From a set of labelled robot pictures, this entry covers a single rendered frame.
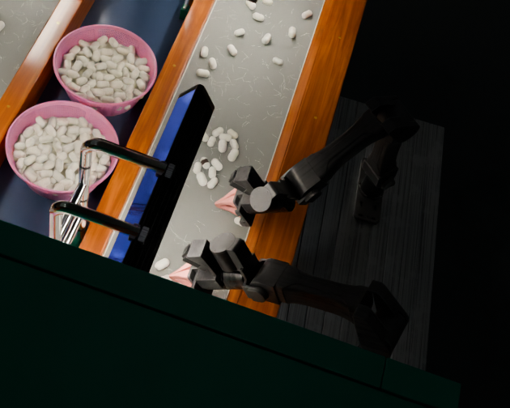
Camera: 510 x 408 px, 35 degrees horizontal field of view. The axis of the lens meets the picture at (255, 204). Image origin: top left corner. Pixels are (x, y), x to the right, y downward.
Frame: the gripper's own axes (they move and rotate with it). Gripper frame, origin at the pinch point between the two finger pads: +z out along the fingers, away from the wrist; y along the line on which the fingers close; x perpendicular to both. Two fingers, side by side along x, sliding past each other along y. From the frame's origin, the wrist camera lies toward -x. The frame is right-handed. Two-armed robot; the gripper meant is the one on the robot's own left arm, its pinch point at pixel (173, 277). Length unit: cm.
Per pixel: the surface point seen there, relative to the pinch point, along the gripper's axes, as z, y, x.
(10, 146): 40, -21, -26
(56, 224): 2.8, 9.5, -32.9
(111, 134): 24.6, -34.0, -12.7
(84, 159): 2.2, -5.3, -34.3
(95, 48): 36, -59, -20
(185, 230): 6.0, -16.5, 4.9
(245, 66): 7, -72, 4
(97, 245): 17.6, -3.6, -8.1
